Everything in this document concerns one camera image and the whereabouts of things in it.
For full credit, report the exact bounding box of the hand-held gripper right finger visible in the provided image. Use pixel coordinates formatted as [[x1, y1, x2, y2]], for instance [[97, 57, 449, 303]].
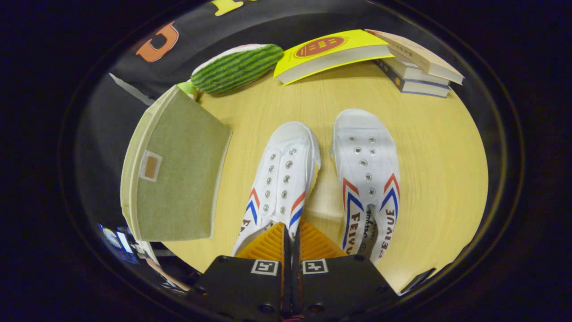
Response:
[[293, 219, 400, 321]]

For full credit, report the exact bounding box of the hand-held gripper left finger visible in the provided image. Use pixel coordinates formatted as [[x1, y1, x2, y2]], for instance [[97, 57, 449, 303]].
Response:
[[185, 222, 292, 322]]

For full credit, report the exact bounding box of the white canvas shoe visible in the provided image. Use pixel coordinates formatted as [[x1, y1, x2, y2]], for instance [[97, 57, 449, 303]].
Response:
[[331, 109, 401, 264], [231, 121, 321, 257]]

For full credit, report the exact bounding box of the grey-green fabric storage box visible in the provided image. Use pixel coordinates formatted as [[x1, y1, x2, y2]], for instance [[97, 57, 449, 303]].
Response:
[[120, 85, 233, 242]]

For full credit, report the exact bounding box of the blue and white printed object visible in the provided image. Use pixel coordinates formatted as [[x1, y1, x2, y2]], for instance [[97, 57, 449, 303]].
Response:
[[98, 223, 150, 265]]

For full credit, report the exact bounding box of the pink and green plush toy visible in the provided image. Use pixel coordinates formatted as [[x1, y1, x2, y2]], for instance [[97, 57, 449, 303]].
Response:
[[177, 80, 198, 102]]

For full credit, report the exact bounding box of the watermelon slice plush toy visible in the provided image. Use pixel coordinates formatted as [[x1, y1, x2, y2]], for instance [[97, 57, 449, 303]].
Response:
[[191, 43, 285, 95]]

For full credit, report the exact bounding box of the blue book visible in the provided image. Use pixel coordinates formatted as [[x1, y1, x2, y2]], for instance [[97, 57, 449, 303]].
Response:
[[375, 60, 451, 98]]

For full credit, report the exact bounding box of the yellow book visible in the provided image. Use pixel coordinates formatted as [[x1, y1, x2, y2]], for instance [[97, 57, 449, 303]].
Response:
[[273, 30, 394, 85]]

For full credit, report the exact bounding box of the white book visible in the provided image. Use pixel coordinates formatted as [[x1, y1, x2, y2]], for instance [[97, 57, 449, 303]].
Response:
[[383, 55, 451, 87]]

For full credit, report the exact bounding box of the black backdrop cloth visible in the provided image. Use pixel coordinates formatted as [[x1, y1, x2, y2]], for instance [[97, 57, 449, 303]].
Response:
[[74, 0, 508, 244]]

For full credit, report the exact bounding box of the beige book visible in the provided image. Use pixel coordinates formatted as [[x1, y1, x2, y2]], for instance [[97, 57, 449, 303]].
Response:
[[366, 29, 465, 85]]

